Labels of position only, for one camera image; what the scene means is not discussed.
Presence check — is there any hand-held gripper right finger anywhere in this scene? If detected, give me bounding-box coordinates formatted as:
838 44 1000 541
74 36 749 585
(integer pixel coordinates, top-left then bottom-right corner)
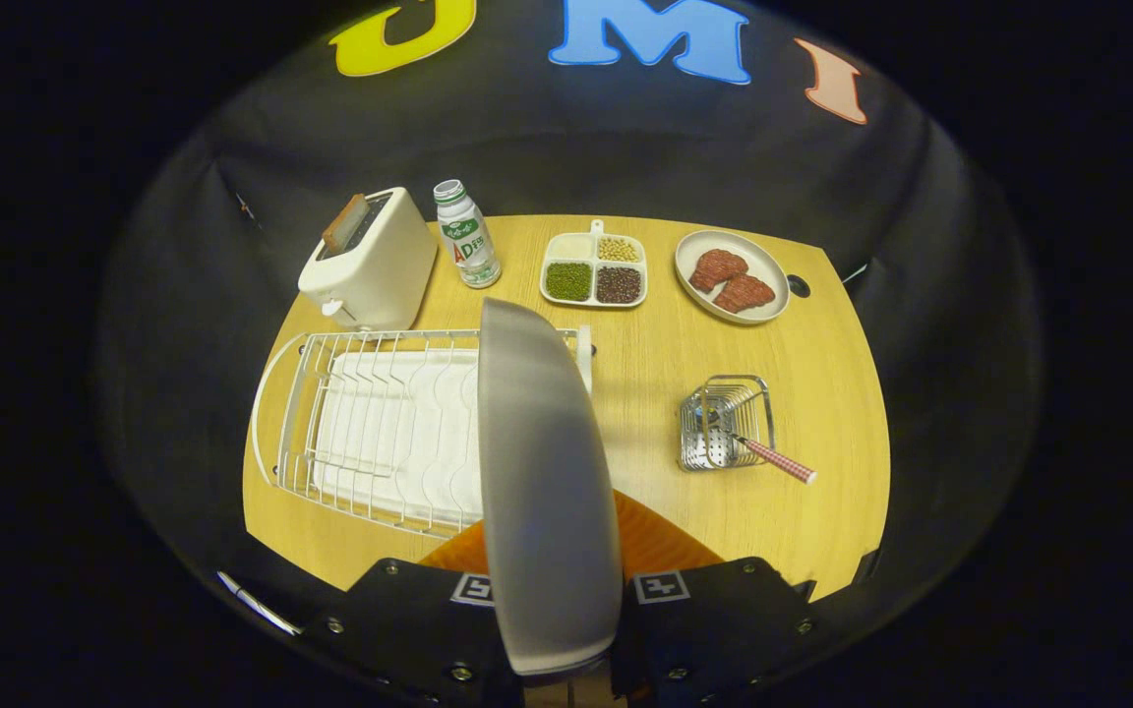
611 489 818 708

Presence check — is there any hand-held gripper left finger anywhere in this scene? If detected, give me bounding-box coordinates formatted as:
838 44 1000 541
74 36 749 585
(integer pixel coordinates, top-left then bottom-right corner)
301 519 528 708

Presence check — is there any spoon with checkered handle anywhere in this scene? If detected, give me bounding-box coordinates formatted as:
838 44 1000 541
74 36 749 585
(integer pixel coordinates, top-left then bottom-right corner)
699 408 818 486

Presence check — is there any metal wire basket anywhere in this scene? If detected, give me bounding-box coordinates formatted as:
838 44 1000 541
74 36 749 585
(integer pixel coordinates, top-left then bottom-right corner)
679 375 777 473

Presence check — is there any beige round plate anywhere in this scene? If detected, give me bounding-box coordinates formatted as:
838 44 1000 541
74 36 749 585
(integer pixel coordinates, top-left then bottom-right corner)
477 297 625 678

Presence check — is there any white wire dish rack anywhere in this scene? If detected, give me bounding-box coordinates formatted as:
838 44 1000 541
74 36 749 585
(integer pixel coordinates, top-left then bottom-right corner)
250 326 595 540

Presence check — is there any beige plate with meat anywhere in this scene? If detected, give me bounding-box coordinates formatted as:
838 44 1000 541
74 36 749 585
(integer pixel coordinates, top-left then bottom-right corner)
674 229 792 325

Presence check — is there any thin white rod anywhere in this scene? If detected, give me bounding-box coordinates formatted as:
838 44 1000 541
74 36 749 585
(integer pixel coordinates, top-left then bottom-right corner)
217 570 304 637

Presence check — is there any red meat slice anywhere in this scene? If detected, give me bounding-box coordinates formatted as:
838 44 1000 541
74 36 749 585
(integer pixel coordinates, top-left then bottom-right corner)
689 249 750 293
713 273 777 315

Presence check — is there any white toaster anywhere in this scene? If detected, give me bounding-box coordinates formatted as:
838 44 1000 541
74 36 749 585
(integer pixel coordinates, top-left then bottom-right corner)
297 187 439 332

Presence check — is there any white divided tray with beans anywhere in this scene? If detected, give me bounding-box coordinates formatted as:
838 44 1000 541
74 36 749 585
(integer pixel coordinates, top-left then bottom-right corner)
539 219 649 310

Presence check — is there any white drink bottle green cap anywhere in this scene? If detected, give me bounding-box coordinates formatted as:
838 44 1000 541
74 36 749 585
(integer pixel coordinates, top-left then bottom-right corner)
433 179 503 289

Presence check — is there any brown toast slice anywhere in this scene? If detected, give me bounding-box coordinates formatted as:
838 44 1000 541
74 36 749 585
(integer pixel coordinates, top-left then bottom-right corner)
322 193 371 255

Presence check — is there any black backdrop cloth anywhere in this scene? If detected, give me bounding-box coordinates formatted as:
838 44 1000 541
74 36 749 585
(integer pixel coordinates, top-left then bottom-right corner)
94 0 1044 670

